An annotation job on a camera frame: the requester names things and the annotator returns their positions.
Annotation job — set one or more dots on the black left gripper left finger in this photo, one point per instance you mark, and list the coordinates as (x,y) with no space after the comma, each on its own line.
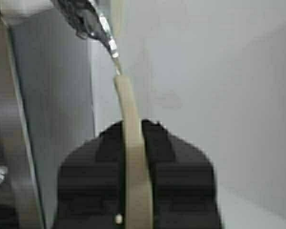
(90,188)

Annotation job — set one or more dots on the white pan with beige handle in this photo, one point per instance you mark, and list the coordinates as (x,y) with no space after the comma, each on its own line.
(90,22)

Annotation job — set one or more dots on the stainless steel double sink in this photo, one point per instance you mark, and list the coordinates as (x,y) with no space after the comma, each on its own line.
(15,139)

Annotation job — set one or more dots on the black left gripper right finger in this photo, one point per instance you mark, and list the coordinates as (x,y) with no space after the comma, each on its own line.
(184,184)

